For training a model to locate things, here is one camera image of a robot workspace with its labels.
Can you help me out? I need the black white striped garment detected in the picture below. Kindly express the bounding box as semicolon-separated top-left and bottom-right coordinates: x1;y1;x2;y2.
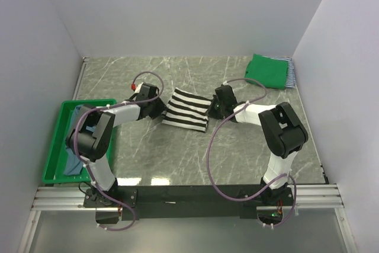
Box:
162;88;212;133

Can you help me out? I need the green garment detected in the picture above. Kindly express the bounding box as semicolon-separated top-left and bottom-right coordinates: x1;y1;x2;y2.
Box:
245;54;288;89

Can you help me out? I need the blue white striped tank top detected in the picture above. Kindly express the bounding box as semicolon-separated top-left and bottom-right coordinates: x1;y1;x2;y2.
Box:
268;56;297;88

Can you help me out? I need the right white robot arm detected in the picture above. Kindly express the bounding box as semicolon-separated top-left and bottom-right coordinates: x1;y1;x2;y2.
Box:
206;84;309;205

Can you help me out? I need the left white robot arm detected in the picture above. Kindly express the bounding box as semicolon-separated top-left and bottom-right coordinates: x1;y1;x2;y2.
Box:
66;83;166;207

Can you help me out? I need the grey blue garment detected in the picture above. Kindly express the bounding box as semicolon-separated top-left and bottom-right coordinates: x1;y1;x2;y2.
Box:
63;104;83;176

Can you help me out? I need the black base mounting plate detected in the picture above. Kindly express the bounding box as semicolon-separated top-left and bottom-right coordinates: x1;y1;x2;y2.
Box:
83;184;294;220

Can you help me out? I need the green plastic basket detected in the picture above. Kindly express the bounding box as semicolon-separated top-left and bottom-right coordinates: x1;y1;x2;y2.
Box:
42;98;116;184

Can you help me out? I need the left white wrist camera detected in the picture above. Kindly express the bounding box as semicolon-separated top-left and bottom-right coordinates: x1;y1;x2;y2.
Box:
131;82;143;93

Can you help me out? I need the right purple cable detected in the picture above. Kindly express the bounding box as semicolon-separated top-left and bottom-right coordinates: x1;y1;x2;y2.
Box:
207;78;297;228

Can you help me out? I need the purple cable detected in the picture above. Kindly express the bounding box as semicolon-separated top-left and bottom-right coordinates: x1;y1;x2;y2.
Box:
207;78;297;228
72;71;165;232

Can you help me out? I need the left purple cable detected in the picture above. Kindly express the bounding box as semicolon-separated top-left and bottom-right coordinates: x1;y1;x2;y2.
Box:
72;71;165;232

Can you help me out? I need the aluminium frame rail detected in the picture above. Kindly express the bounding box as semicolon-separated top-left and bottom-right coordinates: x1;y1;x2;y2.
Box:
17;184;358;252

